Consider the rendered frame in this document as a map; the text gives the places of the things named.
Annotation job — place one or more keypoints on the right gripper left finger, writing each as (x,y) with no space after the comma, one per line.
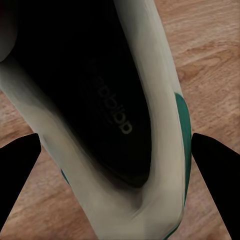
(17,160)

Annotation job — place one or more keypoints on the gym shoe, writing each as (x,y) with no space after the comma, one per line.
(96,80)

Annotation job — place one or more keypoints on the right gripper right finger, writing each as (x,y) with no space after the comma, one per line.
(220,168)

